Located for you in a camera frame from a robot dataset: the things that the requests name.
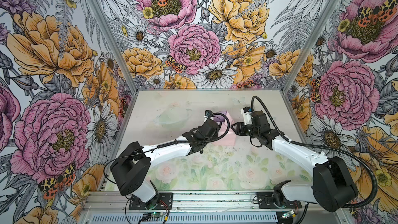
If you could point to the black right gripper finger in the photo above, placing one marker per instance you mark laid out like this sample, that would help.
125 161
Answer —
242 134
239 126

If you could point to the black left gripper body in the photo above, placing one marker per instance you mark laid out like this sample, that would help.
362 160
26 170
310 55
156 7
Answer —
199 126

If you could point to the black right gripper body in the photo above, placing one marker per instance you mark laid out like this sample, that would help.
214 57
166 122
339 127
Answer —
253 131

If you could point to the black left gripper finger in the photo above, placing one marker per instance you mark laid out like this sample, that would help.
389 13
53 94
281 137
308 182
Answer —
218 121
218 141

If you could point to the purple wrapping paper sheet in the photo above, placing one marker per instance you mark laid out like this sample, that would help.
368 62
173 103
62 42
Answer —
230 138

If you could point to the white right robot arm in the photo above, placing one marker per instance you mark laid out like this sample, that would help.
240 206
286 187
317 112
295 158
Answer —
332 186

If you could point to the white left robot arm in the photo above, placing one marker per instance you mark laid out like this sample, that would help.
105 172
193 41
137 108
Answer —
131 167

